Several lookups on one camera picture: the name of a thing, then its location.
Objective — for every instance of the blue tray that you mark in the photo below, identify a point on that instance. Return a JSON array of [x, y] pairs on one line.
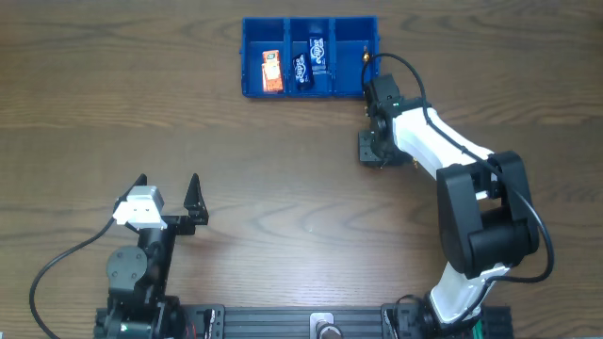
[[348, 70]]

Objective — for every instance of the mounting rail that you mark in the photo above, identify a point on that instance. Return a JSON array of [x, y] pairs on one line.
[[273, 322]]

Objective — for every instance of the blue candy pack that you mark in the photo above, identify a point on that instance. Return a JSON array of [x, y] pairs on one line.
[[303, 71], [318, 55]]

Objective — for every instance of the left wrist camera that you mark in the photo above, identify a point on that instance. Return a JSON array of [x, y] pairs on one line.
[[139, 207]]

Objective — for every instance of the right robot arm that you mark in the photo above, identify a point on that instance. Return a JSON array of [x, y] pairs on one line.
[[476, 226]]

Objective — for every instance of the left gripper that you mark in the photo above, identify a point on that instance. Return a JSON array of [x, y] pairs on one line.
[[179, 225]]

